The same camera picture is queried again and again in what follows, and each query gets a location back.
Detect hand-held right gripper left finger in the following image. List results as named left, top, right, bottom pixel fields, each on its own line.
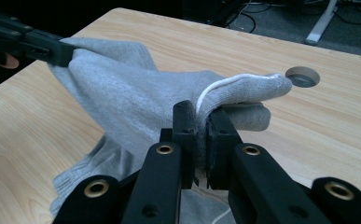
left=160, top=99, right=199, bottom=190

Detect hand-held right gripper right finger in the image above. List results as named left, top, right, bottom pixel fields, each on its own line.
left=204, top=106, right=243, bottom=191

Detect grey shorts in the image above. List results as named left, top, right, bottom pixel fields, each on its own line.
left=48, top=36, right=294, bottom=224

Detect white metal stand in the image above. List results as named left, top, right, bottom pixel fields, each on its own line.
left=304, top=0, right=340, bottom=46

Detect black cable bundle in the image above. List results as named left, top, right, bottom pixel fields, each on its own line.
left=224, top=0, right=258, bottom=35

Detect cable tangle under stand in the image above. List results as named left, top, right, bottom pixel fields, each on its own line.
left=335, top=0, right=361, bottom=26

